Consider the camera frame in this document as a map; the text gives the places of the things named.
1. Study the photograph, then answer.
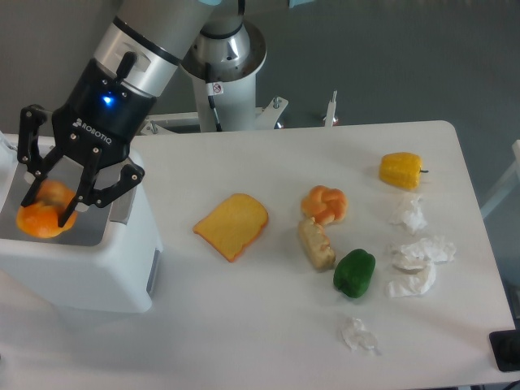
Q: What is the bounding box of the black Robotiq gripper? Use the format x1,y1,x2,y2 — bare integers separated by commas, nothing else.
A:
17,58,156,228

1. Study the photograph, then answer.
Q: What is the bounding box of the long orange bread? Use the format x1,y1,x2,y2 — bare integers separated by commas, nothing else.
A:
15,180,77,239

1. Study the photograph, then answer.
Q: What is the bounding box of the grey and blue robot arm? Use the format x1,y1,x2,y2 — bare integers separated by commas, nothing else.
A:
17,1,218,227

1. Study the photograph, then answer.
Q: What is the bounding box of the white trash can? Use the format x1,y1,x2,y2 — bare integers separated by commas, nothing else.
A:
1,134,163,313

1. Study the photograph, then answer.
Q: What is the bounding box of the beige bread chunk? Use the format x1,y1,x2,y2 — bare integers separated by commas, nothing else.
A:
297,218,336,271

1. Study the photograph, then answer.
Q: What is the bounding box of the yellow toast slice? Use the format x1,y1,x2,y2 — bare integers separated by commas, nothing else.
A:
193,193,269,262

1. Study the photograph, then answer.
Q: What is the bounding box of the braided orange bun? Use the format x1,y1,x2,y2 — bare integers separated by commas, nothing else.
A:
301,185,349,226

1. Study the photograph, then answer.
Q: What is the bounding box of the green bell pepper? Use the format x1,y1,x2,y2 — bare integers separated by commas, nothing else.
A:
333,249,376,299

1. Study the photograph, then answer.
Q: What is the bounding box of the yellow bell pepper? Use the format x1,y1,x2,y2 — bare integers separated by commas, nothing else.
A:
379,152,429,190

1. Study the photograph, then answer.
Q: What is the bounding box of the crumpled white tissue bottom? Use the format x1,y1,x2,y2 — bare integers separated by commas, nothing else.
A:
340,317,380,354

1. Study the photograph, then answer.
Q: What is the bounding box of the crumpled white tissue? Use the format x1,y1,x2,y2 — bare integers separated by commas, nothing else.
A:
385,263,436,298
388,193,427,235
340,317,380,354
390,236,457,271

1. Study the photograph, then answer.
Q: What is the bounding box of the crumpled white tissue top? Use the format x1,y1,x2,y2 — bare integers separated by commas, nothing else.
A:
388,193,427,235

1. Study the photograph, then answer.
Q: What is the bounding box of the crumpled white tissue lower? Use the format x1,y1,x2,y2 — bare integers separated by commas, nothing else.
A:
385,263,436,298

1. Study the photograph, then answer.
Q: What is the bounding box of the crumpled white tissue middle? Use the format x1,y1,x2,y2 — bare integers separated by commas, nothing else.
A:
390,236,457,271

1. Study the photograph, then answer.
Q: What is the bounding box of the black device at edge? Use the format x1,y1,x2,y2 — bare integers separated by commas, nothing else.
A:
489,330,519,372

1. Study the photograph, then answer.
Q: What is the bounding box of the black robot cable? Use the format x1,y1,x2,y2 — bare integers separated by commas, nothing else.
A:
204,63,223,132

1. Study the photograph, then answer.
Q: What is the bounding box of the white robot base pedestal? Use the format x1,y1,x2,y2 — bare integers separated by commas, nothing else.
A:
141,20,288,135

